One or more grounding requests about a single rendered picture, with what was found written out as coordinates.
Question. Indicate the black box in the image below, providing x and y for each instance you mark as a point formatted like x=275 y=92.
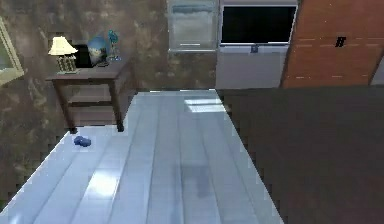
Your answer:
x=82 y=56

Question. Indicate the grey television stand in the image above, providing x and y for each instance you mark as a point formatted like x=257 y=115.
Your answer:
x=250 y=68

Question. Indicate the black television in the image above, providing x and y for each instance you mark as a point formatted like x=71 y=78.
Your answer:
x=257 y=24

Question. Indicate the blue round vase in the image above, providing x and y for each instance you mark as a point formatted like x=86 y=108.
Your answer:
x=97 y=50

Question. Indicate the cream shade table lamp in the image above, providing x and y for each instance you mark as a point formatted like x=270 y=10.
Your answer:
x=63 y=50

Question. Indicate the teal glass ornament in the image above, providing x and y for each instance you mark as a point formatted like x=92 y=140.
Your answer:
x=113 y=43

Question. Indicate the dark brown side table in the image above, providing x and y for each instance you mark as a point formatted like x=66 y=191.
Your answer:
x=90 y=74

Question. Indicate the small blue floor object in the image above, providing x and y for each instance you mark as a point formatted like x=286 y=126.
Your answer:
x=82 y=141

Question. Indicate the grey framed window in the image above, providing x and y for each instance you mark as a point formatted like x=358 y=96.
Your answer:
x=192 y=26

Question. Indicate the pale framed wall picture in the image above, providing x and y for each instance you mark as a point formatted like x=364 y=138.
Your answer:
x=8 y=56

